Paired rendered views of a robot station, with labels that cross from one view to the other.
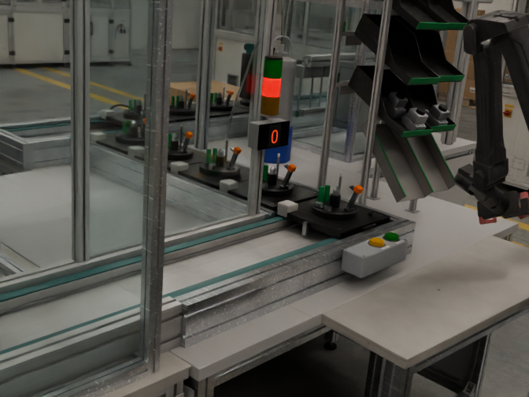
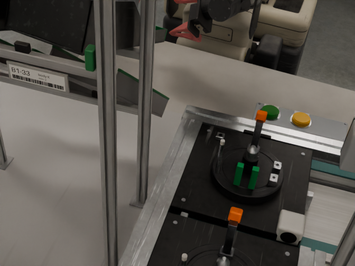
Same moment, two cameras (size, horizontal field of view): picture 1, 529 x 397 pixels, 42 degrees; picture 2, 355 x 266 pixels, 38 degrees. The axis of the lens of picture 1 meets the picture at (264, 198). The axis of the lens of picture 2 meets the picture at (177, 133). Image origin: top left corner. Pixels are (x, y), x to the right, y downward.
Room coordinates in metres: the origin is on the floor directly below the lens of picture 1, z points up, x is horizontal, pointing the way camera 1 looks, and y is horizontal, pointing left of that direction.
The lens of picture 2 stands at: (2.42, 0.33, 1.71)
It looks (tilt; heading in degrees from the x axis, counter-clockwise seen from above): 43 degrees down; 240
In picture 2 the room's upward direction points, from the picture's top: 6 degrees clockwise
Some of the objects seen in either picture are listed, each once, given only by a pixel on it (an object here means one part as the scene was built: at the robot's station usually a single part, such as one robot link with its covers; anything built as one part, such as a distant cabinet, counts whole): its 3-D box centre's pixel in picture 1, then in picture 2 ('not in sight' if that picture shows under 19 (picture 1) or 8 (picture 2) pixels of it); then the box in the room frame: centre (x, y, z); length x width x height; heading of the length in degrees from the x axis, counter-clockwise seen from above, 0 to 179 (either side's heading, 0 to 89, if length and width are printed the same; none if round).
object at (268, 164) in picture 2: (334, 209); (247, 172); (1.95, -0.21, 0.98); 0.14 x 0.14 x 0.02
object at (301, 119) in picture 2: (376, 243); (300, 120); (1.74, -0.31, 0.96); 0.04 x 0.04 x 0.02
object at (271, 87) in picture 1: (271, 87); not in sight; (1.89, 0.01, 1.33); 0.05 x 0.05 x 0.05
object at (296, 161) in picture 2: (333, 215); (245, 179); (1.95, -0.21, 0.96); 0.24 x 0.24 x 0.02; 48
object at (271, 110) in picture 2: (391, 238); (269, 113); (1.80, -0.36, 0.96); 0.04 x 0.04 x 0.02
